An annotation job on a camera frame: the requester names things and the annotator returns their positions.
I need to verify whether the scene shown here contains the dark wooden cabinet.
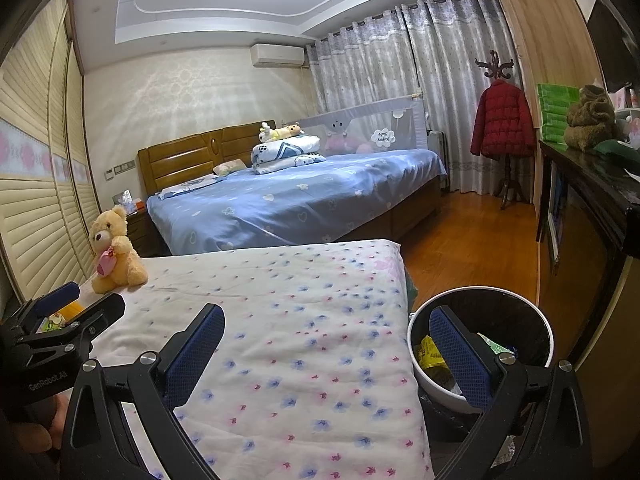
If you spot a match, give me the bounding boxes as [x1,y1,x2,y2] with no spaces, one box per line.
[535,140,640,361]

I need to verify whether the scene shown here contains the white trash bin black liner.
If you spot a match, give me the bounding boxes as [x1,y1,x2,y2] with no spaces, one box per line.
[406,286,555,413]

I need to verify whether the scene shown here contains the yellow teddy bear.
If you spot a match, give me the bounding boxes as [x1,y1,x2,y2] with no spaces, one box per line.
[89,204,149,295]

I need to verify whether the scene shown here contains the grey bed guard rail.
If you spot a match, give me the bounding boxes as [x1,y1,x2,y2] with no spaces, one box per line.
[295,100,430,156]

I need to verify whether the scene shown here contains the yellow chip bag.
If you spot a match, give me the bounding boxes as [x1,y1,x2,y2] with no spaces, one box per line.
[419,335,453,391]

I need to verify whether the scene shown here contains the yellow plush toy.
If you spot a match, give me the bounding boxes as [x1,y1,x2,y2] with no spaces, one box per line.
[258,122,305,143]

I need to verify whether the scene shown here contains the wooden headboard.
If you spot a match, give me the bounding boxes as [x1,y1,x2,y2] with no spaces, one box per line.
[137,120,277,196]

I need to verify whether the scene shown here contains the black monitor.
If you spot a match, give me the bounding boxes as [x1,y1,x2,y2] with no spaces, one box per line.
[585,0,636,96]

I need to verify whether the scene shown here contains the red puffer jacket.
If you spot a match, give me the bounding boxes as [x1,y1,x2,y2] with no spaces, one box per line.
[470,80,536,161]

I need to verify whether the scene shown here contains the person's left hand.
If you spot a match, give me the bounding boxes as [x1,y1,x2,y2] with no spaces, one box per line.
[0,394,72,454]

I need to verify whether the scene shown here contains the dark green cloth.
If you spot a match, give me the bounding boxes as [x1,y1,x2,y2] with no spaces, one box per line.
[592,139,640,181]

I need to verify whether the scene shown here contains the blue bed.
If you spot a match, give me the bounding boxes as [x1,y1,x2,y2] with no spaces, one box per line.
[146,150,447,256]

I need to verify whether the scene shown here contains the grey patterned curtain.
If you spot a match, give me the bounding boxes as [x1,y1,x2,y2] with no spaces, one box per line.
[305,0,526,196]

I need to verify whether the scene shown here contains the stack of green packets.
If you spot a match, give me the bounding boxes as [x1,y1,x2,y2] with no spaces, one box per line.
[536,82,583,146]

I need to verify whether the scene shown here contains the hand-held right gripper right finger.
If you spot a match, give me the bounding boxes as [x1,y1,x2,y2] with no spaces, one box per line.
[429,305,596,480]

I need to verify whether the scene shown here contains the wooden nightstand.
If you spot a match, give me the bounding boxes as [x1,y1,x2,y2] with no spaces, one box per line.
[125,209,166,258]

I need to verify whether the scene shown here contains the folded blue white quilt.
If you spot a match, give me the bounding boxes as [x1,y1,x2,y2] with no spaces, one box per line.
[251,135,327,176]

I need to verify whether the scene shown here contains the blue patterned pillow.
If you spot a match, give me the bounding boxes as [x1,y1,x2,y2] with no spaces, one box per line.
[157,175,223,198]

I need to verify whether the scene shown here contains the green milk carton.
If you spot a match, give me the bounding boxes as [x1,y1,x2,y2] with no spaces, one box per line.
[480,332,521,356]

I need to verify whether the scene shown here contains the cream louvered wardrobe doors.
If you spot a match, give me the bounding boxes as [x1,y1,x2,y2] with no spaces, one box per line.
[0,0,101,311]

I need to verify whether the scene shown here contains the white floral blanket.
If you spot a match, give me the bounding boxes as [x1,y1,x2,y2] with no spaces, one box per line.
[75,239,436,480]

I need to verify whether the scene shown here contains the dark wooden coat rack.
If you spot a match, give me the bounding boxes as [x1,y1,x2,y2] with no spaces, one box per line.
[475,50,526,211]

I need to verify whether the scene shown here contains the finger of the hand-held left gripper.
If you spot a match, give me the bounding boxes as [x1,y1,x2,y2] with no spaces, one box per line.
[17,292,126,361]
[12,281,82,334]

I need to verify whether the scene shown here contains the small beige pillow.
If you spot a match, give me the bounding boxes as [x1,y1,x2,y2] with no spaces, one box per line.
[212,159,247,177]

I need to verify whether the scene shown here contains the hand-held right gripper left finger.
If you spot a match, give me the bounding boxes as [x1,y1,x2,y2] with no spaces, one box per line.
[62,302,226,480]

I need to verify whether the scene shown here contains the brown fuzzy cloth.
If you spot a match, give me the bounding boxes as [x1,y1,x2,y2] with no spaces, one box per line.
[564,85,621,153]

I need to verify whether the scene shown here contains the white air conditioner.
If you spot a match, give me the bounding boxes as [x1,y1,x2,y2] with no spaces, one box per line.
[250,42,307,68]

